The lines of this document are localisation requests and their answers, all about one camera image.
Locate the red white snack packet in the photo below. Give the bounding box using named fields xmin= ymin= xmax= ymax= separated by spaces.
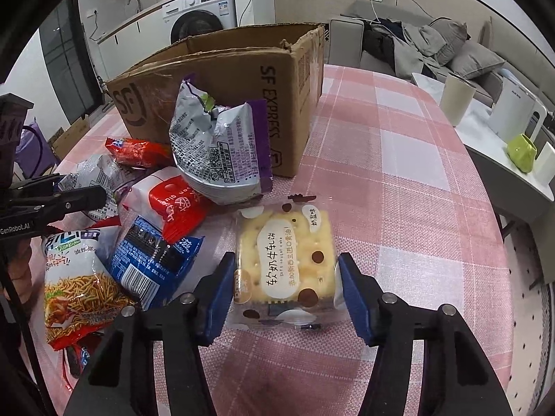
xmin=117 ymin=167 xmax=213 ymax=245

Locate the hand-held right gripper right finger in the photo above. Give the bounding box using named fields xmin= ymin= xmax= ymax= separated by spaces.
xmin=337 ymin=252 xmax=512 ymax=416

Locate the person's left hand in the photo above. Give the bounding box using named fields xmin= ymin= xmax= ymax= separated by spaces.
xmin=6 ymin=237 xmax=35 ymax=308

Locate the grey sofa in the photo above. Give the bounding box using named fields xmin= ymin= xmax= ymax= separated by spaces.
xmin=326 ymin=0 xmax=514 ymax=107

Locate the brown cardboard box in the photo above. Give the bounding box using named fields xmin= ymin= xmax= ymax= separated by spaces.
xmin=106 ymin=24 xmax=326 ymax=178

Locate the purple silver snack bag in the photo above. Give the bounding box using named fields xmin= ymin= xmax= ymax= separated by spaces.
xmin=168 ymin=76 xmax=274 ymax=205

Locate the white washing machine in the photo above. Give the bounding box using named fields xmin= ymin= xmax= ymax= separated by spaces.
xmin=162 ymin=0 xmax=238 ymax=45

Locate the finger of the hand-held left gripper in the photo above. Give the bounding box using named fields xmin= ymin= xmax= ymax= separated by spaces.
xmin=30 ymin=186 xmax=108 ymax=226
xmin=15 ymin=173 xmax=63 ymax=198

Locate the white holder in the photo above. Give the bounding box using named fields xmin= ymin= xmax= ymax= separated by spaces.
xmin=535 ymin=141 xmax=555 ymax=175

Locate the dark glass door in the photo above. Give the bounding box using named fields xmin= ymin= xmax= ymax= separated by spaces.
xmin=38 ymin=0 xmax=108 ymax=119

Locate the small cardboard box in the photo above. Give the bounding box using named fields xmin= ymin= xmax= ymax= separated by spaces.
xmin=51 ymin=115 xmax=93 ymax=159

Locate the red cookie packet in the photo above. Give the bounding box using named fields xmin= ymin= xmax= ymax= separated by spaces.
xmin=105 ymin=137 xmax=175 ymax=170

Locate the pink plaid tablecloth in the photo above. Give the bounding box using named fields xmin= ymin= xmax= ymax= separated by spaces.
xmin=30 ymin=64 xmax=512 ymax=416

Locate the blue cookie packet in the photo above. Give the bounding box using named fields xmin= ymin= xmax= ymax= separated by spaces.
xmin=106 ymin=214 xmax=204 ymax=310

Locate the small red snack packet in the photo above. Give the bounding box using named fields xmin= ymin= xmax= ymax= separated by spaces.
xmin=63 ymin=331 xmax=102 ymax=380

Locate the grey pillow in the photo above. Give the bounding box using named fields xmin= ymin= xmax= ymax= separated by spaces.
xmin=431 ymin=18 xmax=470 ymax=66
xmin=449 ymin=40 xmax=506 ymax=79

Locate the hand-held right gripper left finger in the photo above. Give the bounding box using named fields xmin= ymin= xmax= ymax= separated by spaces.
xmin=65 ymin=251 xmax=238 ymax=416

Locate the green cup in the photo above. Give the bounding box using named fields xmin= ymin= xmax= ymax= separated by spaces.
xmin=506 ymin=133 xmax=539 ymax=175

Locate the silver white snack bag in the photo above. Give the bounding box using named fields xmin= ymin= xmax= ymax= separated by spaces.
xmin=58 ymin=154 xmax=135 ymax=222

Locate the beige tumbler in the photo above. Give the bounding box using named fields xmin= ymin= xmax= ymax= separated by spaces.
xmin=439 ymin=72 xmax=478 ymax=127

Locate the pile of dark clothes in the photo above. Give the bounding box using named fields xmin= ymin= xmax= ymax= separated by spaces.
xmin=362 ymin=18 xmax=441 ymax=79

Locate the white base cabinet counter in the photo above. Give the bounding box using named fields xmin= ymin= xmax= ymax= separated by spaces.
xmin=96 ymin=2 xmax=174 ymax=111

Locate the white marble coffee table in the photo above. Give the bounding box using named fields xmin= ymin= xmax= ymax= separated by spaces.
xmin=411 ymin=70 xmax=555 ymax=203

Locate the clear cracker cake packet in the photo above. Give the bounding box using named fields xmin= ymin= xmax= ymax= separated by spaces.
xmin=228 ymin=193 xmax=348 ymax=332

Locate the orange noodle snack bag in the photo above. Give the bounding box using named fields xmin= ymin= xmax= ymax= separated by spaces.
xmin=41 ymin=227 xmax=139 ymax=352

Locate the white electric kettle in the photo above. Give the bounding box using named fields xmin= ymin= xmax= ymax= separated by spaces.
xmin=489 ymin=76 xmax=546 ymax=145

